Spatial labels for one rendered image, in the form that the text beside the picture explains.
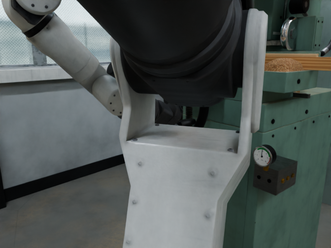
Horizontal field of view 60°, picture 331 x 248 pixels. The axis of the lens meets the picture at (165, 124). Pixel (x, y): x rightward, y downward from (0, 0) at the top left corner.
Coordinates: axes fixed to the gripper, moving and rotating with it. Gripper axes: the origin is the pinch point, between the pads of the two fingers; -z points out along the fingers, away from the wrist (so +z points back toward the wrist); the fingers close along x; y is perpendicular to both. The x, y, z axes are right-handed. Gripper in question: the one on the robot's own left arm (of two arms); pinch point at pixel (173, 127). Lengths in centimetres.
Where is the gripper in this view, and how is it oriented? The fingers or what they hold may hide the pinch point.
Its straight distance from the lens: 82.3
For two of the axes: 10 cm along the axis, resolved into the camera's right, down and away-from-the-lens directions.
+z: -6.5, -3.5, -6.7
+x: 6.8, -6.6, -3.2
